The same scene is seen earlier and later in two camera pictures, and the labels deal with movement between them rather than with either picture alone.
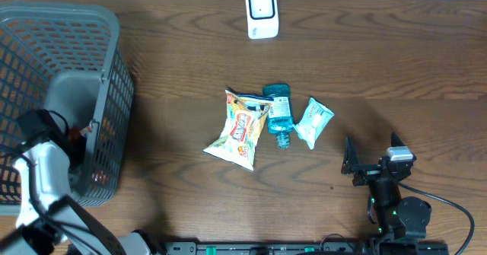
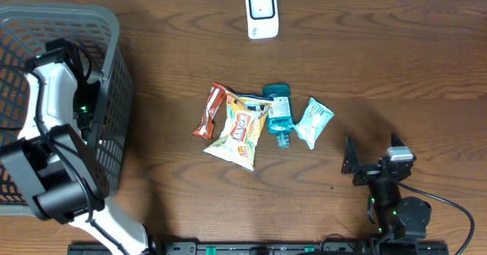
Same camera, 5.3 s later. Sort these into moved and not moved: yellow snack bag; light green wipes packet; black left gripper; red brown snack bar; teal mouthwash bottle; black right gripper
Moved: black left gripper; red brown snack bar
Not moved: yellow snack bag; black right gripper; teal mouthwash bottle; light green wipes packet
